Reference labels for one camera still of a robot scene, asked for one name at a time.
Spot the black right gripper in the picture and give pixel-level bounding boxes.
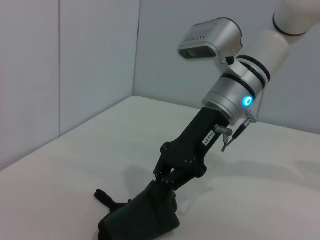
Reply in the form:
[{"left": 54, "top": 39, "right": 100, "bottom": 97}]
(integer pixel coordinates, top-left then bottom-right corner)
[{"left": 146, "top": 106, "right": 235, "bottom": 201}]

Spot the dark blue cloth rag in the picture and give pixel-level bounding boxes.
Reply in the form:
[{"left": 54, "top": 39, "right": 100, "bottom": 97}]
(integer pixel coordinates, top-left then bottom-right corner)
[{"left": 94, "top": 179, "right": 181, "bottom": 240}]

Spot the right arm gripper cable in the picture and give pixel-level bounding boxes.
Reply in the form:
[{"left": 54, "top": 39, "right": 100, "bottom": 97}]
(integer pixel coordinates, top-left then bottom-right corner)
[{"left": 220, "top": 111, "right": 258, "bottom": 153}]

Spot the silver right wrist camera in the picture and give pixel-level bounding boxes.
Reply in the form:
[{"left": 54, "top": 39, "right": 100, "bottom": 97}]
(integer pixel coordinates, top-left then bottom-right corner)
[{"left": 177, "top": 17, "right": 244, "bottom": 65}]

